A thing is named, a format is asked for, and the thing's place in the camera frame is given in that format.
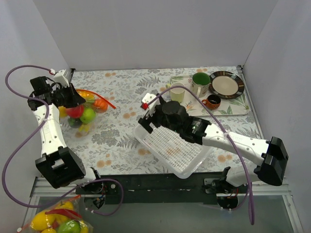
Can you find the striped rim plate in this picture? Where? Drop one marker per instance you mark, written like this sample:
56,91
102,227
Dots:
226,85

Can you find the green inside floral mug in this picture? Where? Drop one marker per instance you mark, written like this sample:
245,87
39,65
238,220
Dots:
199,84

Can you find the aluminium front rail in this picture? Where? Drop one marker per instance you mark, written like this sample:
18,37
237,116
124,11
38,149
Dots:
42,188

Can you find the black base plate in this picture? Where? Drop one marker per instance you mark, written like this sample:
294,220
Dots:
202,187

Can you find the white plastic basket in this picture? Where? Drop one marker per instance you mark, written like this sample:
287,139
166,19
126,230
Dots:
181,157

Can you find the cream mug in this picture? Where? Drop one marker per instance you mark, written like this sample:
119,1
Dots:
176,94

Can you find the floral table mat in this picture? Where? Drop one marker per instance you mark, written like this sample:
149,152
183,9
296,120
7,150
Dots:
110,146

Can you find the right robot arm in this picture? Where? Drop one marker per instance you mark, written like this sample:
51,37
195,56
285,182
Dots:
268,157

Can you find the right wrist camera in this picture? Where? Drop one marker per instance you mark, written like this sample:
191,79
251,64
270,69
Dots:
149,100

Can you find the zip bag of fake fruit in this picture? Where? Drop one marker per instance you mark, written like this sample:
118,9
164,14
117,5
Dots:
82,119

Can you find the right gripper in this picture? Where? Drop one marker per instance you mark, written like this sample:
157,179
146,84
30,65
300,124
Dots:
150,117

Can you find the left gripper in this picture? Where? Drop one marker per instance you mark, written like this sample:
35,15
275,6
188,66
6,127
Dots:
73,96

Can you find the small brown cup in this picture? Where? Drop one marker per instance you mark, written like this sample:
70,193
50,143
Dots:
212,102

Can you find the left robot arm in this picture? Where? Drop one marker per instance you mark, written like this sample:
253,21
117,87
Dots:
57,163

